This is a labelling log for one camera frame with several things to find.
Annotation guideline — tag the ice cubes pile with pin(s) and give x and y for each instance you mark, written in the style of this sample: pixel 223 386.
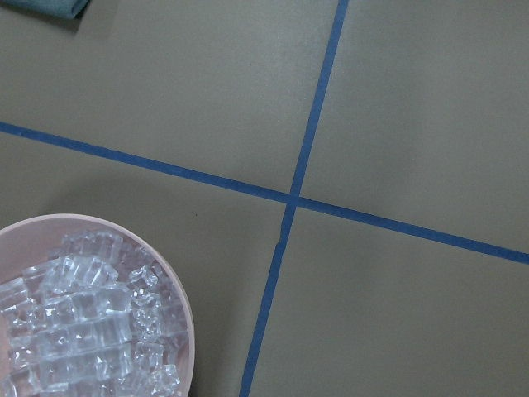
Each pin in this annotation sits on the ice cubes pile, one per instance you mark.
pixel 99 317

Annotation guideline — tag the pink bowl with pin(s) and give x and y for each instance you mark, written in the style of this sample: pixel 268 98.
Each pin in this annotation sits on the pink bowl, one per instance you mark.
pixel 29 241

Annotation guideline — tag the grey folded cloth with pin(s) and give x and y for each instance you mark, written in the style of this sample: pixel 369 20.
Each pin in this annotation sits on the grey folded cloth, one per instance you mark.
pixel 67 9

